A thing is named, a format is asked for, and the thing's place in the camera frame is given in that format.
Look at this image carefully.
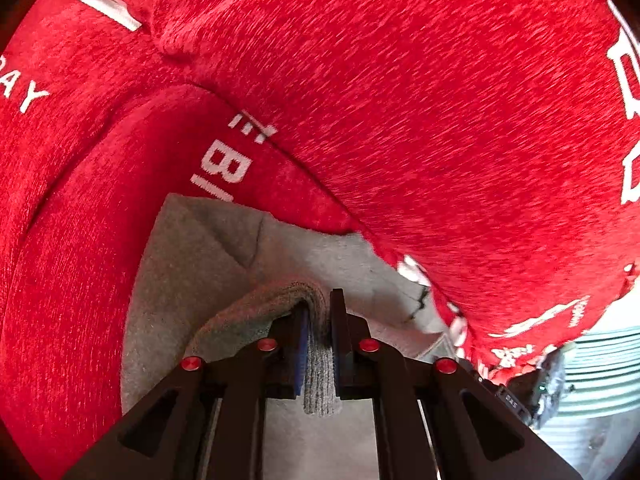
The grey knit garment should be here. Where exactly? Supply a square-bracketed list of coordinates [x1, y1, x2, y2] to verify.
[120, 194, 452, 479]

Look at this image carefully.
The large red pillow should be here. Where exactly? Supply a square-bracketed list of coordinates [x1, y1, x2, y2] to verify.
[126, 0, 639, 370]

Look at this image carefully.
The red bed blanket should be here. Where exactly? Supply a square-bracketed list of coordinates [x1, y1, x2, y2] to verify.
[0, 0, 482, 480]

